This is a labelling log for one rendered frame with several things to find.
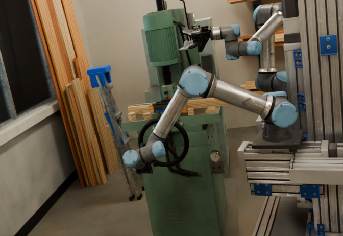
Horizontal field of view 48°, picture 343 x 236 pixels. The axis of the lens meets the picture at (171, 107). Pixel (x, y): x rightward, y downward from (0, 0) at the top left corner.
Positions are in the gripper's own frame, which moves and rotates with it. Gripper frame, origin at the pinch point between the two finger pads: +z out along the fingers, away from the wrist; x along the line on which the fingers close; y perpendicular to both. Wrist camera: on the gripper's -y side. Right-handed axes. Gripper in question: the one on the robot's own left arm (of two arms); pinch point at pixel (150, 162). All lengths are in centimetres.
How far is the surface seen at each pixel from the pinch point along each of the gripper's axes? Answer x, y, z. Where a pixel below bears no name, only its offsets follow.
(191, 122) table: 21.6, -23.5, 13.6
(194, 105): 22.4, -36.8, 23.9
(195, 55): 24, -71, 25
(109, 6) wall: -101, -217, 187
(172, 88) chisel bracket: 10.8, -46.2, 14.7
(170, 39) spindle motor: 14, -72, 0
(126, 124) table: -18.5, -25.5, 12.7
